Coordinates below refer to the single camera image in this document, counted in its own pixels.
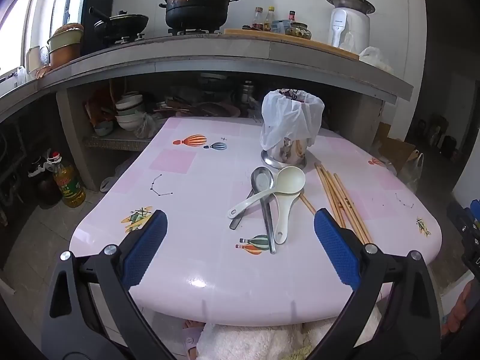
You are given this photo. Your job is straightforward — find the stacked basins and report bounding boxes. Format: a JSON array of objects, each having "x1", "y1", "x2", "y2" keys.
[{"x1": 47, "y1": 23, "x2": 85, "y2": 69}]

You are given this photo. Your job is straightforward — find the crumpled white plastic bag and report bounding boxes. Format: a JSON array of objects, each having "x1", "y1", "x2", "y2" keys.
[{"x1": 358, "y1": 46, "x2": 394, "y2": 74}]

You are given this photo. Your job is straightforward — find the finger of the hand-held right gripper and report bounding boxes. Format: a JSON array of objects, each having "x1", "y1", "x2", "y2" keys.
[{"x1": 447, "y1": 199, "x2": 480, "y2": 235}]

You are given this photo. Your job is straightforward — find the window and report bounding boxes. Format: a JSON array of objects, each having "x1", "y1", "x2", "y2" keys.
[{"x1": 0, "y1": 0, "x2": 42, "y2": 79}]

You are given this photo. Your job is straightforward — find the pink slipper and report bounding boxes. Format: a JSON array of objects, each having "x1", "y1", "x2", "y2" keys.
[{"x1": 182, "y1": 320, "x2": 205, "y2": 360}]

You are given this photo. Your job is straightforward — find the thin plastic bag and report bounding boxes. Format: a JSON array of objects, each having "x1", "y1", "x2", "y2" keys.
[{"x1": 133, "y1": 114, "x2": 160, "y2": 139}]

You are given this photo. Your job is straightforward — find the white fleece robe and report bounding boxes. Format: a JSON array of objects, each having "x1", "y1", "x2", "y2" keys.
[{"x1": 197, "y1": 307, "x2": 379, "y2": 360}]

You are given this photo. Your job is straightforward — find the white plastic bag liner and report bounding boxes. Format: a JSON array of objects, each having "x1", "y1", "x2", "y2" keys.
[{"x1": 260, "y1": 89, "x2": 325, "y2": 151}]

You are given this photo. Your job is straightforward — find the steel utensil holder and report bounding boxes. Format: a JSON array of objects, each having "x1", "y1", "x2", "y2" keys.
[{"x1": 260, "y1": 135, "x2": 309, "y2": 170}]

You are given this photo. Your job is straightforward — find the person's right hand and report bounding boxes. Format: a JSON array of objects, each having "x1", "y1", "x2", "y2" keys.
[{"x1": 442, "y1": 281, "x2": 474, "y2": 337}]

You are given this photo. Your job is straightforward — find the black pot with steel lid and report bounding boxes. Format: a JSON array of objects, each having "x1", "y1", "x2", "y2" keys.
[{"x1": 159, "y1": 0, "x2": 241, "y2": 31}]

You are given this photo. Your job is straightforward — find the gas stove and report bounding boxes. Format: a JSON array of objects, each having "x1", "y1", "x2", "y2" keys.
[{"x1": 101, "y1": 26, "x2": 223, "y2": 44}]

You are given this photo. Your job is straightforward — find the black wok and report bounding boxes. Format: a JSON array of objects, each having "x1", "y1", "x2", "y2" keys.
[{"x1": 89, "y1": 7, "x2": 150, "y2": 40}]

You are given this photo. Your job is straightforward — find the dark cookware pile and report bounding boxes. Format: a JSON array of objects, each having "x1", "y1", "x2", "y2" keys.
[{"x1": 161, "y1": 94, "x2": 241, "y2": 119}]

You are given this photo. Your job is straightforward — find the black appliance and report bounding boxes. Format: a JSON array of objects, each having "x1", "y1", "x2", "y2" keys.
[{"x1": 50, "y1": 0, "x2": 115, "y2": 55}]

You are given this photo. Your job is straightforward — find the white kitchen appliance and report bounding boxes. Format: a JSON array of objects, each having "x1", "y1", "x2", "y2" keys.
[{"x1": 325, "y1": 0, "x2": 376, "y2": 54}]

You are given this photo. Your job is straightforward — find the cardboard box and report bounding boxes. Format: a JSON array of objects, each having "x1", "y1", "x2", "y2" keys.
[{"x1": 375, "y1": 122, "x2": 417, "y2": 181}]

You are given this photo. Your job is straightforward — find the stack of bowls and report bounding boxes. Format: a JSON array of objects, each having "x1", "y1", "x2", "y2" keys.
[{"x1": 114, "y1": 92, "x2": 145, "y2": 132}]

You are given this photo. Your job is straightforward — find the cooking oil bottle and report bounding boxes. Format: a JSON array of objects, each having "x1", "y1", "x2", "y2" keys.
[{"x1": 52, "y1": 151, "x2": 86, "y2": 208}]

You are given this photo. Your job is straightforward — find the glass jar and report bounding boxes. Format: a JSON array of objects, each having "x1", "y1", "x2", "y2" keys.
[{"x1": 289, "y1": 22, "x2": 312, "y2": 40}]

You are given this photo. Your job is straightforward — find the steel containers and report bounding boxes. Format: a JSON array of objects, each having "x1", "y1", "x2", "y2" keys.
[{"x1": 240, "y1": 80, "x2": 256, "y2": 104}]

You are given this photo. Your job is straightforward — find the dark bag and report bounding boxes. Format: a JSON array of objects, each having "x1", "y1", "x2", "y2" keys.
[{"x1": 440, "y1": 135, "x2": 458, "y2": 158}]

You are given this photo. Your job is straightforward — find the wooden cutting board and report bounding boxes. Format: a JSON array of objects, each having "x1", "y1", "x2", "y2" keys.
[{"x1": 224, "y1": 28, "x2": 360, "y2": 61}]

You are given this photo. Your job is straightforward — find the dark furniture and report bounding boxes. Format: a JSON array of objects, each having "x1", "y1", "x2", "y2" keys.
[{"x1": 417, "y1": 114, "x2": 450, "y2": 148}]

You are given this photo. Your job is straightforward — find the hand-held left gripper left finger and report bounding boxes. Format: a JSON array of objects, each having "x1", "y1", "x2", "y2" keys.
[{"x1": 40, "y1": 210, "x2": 177, "y2": 360}]

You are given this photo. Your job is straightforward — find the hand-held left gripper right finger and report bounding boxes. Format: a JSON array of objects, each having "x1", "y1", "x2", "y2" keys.
[{"x1": 300, "y1": 208, "x2": 443, "y2": 360}]

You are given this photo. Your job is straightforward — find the bunch of wooden chopsticks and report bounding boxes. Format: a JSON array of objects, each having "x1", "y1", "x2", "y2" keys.
[{"x1": 299, "y1": 161, "x2": 374, "y2": 245}]

